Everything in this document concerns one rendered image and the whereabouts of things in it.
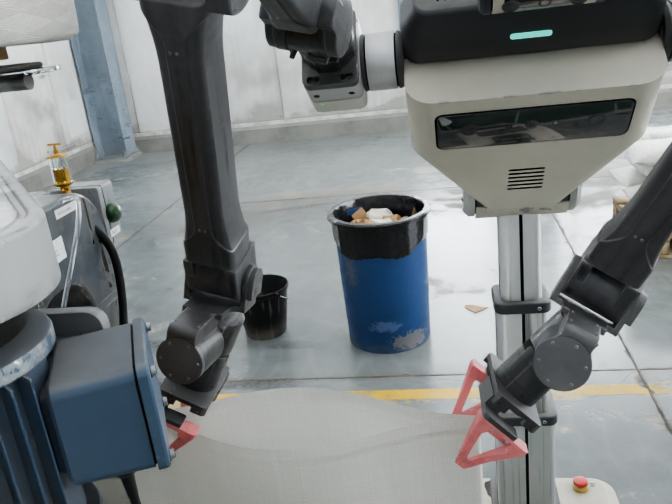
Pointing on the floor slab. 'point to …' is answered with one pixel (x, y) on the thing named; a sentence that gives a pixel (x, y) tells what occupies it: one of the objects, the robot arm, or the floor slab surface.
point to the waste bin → (384, 272)
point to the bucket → (268, 309)
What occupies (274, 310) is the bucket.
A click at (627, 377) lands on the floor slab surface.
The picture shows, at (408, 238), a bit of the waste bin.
